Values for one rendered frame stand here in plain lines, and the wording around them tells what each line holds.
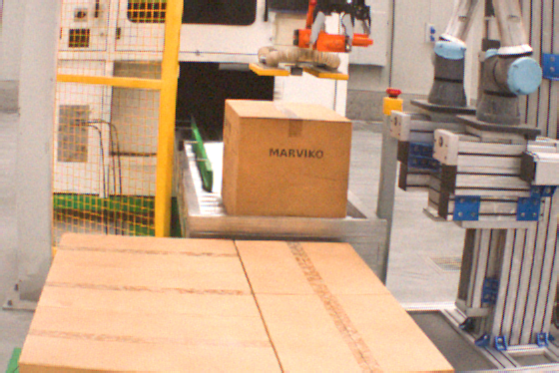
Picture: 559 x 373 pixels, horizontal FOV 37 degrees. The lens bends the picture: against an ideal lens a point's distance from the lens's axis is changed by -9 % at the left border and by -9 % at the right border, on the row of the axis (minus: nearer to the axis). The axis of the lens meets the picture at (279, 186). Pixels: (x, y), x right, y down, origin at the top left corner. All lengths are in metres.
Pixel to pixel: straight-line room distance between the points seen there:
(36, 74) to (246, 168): 1.11
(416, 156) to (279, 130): 0.49
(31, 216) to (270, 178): 1.19
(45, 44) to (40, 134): 0.39
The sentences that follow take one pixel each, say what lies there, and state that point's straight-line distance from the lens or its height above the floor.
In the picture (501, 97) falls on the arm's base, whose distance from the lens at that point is 2.71.
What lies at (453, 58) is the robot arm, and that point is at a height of 1.21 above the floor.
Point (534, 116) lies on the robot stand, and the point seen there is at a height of 1.06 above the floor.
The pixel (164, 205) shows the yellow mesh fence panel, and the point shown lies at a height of 0.48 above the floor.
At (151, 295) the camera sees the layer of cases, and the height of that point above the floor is 0.54.
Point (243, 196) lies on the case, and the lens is 3.16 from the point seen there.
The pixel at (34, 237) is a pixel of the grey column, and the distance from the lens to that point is 3.88.
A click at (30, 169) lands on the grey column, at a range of 3.81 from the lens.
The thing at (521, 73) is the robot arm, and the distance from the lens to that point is 2.57.
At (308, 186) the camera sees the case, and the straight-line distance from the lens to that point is 3.19.
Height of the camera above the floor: 1.29
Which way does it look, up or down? 11 degrees down
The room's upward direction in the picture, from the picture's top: 4 degrees clockwise
